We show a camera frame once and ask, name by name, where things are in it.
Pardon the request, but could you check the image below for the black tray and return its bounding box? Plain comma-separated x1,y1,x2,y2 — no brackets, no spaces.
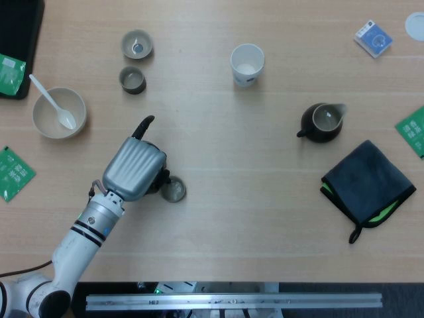
0,0,46,101

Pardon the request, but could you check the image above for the grey green folded cloth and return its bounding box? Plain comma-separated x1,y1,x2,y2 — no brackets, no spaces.
320,139,417,245

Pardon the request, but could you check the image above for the clear round plastic lid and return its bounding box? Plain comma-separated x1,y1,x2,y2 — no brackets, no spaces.
404,11,424,42

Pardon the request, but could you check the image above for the flared grey teacup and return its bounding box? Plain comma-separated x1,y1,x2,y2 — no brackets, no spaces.
120,29,154,60

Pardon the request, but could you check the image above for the dark ceramic pitcher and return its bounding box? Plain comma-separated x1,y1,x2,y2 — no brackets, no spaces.
295,103,347,144

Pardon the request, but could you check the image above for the aluminium rail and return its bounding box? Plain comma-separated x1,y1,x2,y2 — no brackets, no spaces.
85,291,384,311

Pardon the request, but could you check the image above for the left robot hand grey black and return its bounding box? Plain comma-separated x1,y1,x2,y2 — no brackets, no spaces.
101,115,167,202

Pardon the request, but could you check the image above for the dark cylindrical teacup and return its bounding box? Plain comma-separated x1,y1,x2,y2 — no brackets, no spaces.
119,66,147,94
161,175,187,203

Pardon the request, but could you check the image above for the white plastic spoon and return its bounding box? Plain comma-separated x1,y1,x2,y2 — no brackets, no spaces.
28,74,77,130

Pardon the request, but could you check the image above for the blue white card box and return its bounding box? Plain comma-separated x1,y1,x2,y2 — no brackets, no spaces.
353,19,394,60

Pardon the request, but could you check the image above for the floral print paper cup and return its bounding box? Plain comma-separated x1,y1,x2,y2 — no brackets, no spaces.
230,44,266,88

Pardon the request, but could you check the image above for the cream bowl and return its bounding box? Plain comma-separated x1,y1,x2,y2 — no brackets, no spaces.
32,87,87,140

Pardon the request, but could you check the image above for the green tea packet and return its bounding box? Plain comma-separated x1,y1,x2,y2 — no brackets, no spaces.
0,145,36,203
394,105,424,158
0,53,27,97

